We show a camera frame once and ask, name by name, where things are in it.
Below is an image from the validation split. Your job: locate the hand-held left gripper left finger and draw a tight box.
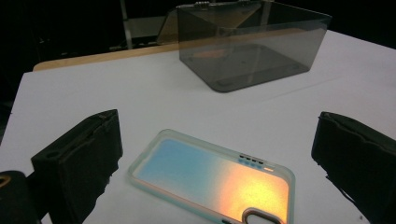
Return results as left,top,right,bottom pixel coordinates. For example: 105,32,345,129
30,108,124,224

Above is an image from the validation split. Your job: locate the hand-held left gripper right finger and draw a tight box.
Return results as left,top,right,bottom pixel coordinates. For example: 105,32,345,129
311,111,396,224

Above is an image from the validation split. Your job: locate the iridescent phone case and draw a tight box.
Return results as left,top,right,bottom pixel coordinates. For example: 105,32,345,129
127,128,296,224

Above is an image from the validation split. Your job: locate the smoky transparent plastic box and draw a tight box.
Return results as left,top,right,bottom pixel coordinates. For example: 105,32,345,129
156,0,332,93

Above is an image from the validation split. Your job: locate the white paper sheet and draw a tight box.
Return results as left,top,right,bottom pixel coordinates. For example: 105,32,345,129
0,29,396,224

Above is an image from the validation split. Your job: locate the metal stand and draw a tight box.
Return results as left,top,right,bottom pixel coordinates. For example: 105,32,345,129
108,0,157,52

